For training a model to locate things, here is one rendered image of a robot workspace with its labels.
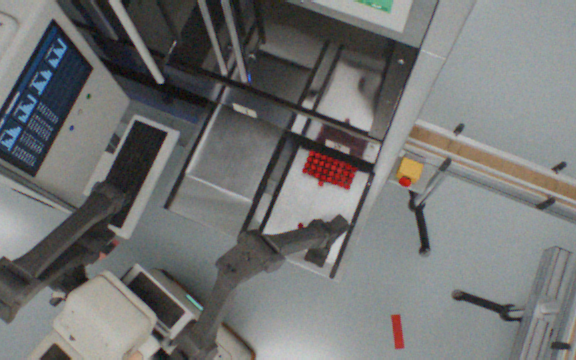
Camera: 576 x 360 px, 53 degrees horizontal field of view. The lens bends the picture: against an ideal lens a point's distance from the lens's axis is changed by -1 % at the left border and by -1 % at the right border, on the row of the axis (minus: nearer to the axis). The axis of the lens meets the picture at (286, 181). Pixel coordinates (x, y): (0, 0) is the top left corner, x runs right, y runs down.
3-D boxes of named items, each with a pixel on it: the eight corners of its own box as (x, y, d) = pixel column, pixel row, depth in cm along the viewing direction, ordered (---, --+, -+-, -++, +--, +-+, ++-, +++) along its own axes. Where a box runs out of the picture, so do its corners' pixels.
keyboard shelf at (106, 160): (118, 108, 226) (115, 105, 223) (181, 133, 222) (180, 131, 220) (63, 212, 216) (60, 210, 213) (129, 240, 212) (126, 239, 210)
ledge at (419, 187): (401, 146, 209) (402, 145, 207) (435, 159, 207) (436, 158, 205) (387, 181, 206) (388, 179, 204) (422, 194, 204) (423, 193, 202)
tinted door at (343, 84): (252, 88, 179) (227, -27, 122) (384, 138, 173) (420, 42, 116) (252, 89, 179) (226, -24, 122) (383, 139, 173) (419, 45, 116)
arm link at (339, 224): (307, 223, 171) (327, 243, 169) (334, 199, 175) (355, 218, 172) (306, 238, 182) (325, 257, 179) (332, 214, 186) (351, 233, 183)
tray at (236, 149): (225, 93, 215) (224, 89, 211) (290, 118, 211) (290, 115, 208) (186, 175, 207) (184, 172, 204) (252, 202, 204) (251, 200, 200)
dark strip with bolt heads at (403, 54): (362, 155, 194) (397, 38, 117) (374, 160, 194) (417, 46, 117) (360, 158, 194) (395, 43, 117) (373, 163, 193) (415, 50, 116)
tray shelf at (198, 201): (214, 91, 217) (213, 89, 215) (390, 159, 208) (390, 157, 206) (158, 206, 207) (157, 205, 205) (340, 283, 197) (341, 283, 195)
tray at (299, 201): (300, 148, 208) (300, 145, 205) (368, 174, 205) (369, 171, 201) (263, 235, 201) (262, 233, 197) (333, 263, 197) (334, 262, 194)
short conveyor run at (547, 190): (394, 159, 210) (401, 145, 195) (409, 122, 213) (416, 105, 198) (579, 231, 201) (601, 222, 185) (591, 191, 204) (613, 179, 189)
